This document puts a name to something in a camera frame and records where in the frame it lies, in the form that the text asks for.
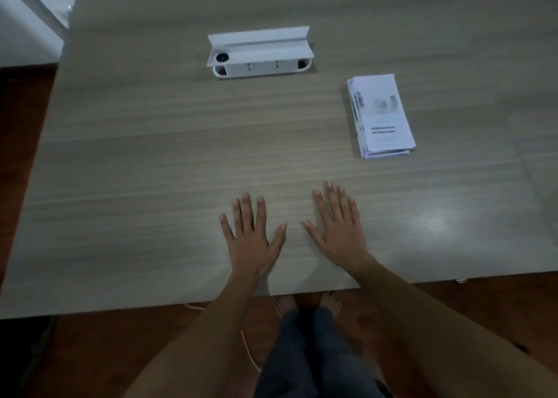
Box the white cable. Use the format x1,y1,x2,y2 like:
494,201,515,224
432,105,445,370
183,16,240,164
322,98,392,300
183,303,262,373

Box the person's right forearm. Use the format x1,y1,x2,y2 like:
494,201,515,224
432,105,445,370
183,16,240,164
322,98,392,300
348,254,558,398

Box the person's right foot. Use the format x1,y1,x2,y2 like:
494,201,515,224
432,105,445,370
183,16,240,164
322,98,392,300
319,291,343,317

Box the stack of white leaflets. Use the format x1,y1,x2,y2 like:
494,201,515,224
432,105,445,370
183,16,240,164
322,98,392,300
347,74,417,160

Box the person's left foot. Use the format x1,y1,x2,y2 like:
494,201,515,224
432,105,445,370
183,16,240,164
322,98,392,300
274,295,299,320

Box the person's dark trousers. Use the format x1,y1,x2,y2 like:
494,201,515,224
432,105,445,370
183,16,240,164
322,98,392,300
254,307,386,398

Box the person's right hand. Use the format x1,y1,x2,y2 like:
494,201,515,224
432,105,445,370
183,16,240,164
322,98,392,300
303,181,371,272

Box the person's left hand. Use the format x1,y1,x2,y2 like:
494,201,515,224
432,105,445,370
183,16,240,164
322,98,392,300
220,193,287,281

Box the white brochure holder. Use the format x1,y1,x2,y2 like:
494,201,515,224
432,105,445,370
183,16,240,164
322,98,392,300
207,26,314,79

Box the person's foot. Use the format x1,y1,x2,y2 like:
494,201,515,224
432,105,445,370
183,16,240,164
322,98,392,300
319,291,343,317
274,295,299,320

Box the person's left forearm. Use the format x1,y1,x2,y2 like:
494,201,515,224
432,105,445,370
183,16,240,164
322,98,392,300
124,272,264,398

